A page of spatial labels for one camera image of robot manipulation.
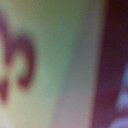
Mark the colourful snack box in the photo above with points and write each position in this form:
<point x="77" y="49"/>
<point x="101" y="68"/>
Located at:
<point x="53" y="63"/>

